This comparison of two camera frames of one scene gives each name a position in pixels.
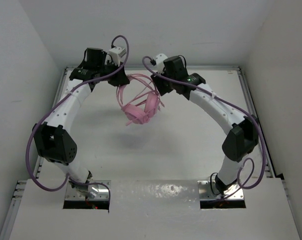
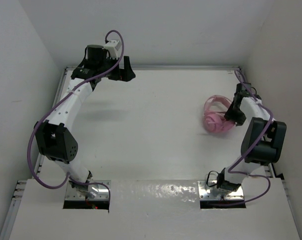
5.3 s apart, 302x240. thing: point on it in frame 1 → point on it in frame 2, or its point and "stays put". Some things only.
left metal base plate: x=96 y=192 stays put
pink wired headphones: x=139 y=99 → x=216 y=121
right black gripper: x=163 y=88 → x=229 y=115
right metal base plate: x=205 y=192 stays put
